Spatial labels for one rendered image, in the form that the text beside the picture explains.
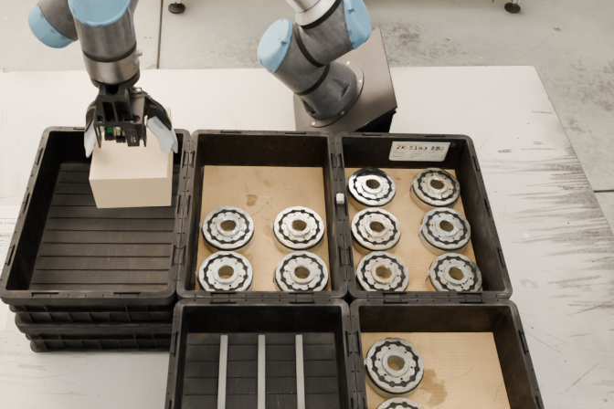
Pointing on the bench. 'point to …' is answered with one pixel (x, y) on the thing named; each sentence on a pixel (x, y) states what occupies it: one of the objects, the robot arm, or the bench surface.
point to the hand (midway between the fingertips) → (133, 149)
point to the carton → (132, 173)
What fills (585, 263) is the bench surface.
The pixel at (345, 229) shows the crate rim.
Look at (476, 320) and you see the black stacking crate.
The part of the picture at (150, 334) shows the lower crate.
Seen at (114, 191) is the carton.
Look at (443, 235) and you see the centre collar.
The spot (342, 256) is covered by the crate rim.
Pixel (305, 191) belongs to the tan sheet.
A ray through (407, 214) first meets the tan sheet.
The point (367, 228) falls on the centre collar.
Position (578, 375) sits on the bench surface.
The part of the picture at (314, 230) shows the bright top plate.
